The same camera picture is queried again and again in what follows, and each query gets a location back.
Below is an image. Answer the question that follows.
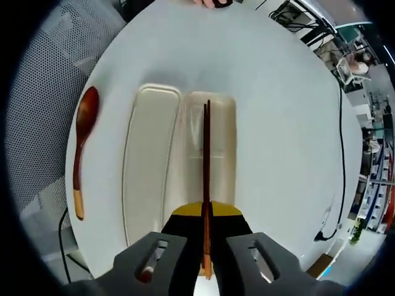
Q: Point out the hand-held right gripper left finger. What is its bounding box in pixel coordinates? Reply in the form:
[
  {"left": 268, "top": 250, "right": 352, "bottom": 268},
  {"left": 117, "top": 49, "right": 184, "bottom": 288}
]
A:
[{"left": 112, "top": 202, "right": 206, "bottom": 296}]

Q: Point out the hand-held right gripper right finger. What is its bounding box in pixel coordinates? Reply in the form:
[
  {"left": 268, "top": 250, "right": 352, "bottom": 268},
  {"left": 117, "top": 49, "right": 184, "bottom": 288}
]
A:
[{"left": 210, "top": 200, "right": 302, "bottom": 296}]

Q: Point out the beige cutlery case lid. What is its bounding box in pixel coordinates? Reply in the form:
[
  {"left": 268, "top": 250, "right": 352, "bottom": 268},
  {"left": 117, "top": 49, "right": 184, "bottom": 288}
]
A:
[{"left": 121, "top": 82, "right": 182, "bottom": 248}]

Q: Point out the beige cutlery case base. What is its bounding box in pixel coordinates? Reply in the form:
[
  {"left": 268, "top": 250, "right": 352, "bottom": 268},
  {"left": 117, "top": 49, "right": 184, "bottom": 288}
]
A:
[{"left": 181, "top": 90, "right": 238, "bottom": 211}]

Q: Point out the brown wooden spoon utensil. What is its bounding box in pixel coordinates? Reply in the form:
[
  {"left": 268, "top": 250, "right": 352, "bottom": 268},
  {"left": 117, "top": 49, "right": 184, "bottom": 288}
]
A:
[{"left": 73, "top": 86, "right": 101, "bottom": 221}]

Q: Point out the brown cardboard box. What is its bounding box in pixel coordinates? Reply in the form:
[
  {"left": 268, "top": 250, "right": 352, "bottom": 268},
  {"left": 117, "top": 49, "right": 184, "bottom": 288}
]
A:
[{"left": 306, "top": 252, "right": 336, "bottom": 279}]

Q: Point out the white table socket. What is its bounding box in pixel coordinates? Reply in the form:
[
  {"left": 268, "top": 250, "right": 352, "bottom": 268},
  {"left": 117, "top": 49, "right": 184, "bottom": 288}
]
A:
[{"left": 318, "top": 199, "right": 336, "bottom": 231}]

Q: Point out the green potted plant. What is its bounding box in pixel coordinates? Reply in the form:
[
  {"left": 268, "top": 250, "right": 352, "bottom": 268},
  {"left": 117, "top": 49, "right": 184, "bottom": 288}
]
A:
[{"left": 349, "top": 217, "right": 367, "bottom": 247}]

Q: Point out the grey mesh chair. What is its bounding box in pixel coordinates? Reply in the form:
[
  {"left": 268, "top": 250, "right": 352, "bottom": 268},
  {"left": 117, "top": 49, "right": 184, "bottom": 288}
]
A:
[{"left": 8, "top": 4, "right": 127, "bottom": 280}]

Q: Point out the white office chair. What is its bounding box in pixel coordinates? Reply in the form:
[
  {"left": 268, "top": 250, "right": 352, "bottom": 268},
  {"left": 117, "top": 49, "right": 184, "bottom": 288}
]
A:
[{"left": 335, "top": 56, "right": 372, "bottom": 91}]

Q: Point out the teal panel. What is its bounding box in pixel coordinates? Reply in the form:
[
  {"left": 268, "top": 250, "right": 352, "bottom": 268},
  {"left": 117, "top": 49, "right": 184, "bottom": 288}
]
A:
[{"left": 335, "top": 22, "right": 372, "bottom": 44}]

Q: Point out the black power cable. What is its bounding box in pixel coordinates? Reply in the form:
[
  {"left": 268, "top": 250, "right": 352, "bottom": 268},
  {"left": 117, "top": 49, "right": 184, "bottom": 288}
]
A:
[{"left": 314, "top": 80, "right": 346, "bottom": 243}]

